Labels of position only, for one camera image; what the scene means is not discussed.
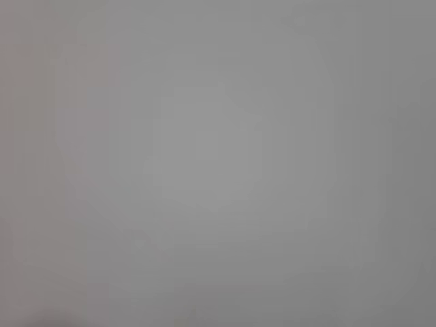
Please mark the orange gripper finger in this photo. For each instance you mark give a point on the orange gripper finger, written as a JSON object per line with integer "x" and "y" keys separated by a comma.
{"x": 51, "y": 323}

